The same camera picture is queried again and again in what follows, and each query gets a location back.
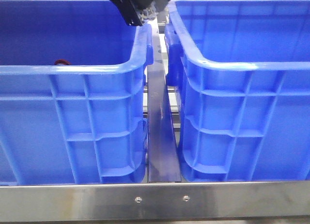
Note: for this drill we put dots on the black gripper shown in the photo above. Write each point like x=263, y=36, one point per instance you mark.
x=138, y=12

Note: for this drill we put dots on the red mushroom push button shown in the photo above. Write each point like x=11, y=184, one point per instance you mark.
x=62, y=62

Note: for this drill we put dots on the blue plastic bin right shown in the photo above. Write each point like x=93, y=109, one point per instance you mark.
x=241, y=69

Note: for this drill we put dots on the blue plastic bin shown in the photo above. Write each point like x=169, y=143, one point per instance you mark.
x=241, y=69
x=71, y=124

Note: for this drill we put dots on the blue plastic bin left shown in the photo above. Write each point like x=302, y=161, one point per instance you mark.
x=71, y=124

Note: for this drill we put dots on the steel divider bar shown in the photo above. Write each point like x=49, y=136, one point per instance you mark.
x=163, y=163

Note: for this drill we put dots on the steel table frame rail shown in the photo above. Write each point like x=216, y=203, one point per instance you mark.
x=154, y=201

